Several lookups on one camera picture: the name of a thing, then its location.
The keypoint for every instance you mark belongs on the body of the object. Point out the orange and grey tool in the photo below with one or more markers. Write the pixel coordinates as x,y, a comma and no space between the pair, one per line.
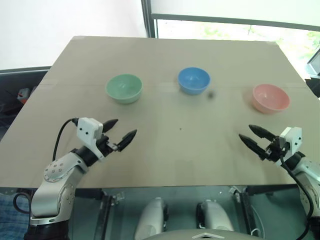
23,94

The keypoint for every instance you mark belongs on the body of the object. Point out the dark side bench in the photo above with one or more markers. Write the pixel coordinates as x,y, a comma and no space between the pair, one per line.
15,80

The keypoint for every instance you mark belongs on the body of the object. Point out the small dark speck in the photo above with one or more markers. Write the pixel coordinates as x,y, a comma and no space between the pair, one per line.
211,95

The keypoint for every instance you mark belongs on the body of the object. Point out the blue plastic bowl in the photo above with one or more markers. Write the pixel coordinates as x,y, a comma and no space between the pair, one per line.
193,81

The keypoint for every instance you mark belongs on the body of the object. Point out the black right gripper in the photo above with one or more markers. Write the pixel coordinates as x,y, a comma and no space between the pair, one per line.
275,150

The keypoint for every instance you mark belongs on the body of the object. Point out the black table frame strut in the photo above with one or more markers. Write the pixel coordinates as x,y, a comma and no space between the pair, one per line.
243,210
106,215

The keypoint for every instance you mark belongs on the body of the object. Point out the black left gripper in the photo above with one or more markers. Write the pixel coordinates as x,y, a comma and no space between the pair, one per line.
107,146

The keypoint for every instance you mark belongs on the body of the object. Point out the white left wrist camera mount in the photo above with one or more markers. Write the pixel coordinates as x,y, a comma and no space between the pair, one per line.
87,130

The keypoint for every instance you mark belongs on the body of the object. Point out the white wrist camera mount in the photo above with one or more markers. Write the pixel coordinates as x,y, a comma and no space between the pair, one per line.
87,130
292,140

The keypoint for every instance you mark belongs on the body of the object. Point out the silver right robot leg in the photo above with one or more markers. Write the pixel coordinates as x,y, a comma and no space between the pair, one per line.
215,215

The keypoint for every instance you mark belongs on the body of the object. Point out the green plastic bowl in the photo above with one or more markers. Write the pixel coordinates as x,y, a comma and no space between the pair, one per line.
123,88

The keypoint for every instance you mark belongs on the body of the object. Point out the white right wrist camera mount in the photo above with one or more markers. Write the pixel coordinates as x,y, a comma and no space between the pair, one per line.
292,140

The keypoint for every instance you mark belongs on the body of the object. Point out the red plastic bowl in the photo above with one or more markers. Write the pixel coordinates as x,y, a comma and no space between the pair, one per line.
271,98

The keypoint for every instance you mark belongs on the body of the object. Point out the grey robot torso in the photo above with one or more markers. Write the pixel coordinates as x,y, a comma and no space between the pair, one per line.
202,235

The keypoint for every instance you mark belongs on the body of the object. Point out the blue checked cloth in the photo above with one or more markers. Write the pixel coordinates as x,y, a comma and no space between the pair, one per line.
12,220

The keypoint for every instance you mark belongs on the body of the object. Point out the dark window frame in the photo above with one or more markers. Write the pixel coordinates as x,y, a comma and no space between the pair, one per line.
147,17

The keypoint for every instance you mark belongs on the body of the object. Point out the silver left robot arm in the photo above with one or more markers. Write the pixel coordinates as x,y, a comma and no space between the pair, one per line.
55,172

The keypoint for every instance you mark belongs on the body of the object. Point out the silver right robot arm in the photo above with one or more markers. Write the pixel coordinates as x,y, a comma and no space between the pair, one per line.
306,175

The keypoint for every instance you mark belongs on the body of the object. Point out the silver robot leg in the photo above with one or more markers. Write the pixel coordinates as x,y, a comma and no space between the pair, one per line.
151,215
215,215

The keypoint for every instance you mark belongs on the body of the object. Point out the silver left robot leg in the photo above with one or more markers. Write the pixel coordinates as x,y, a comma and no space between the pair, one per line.
151,215

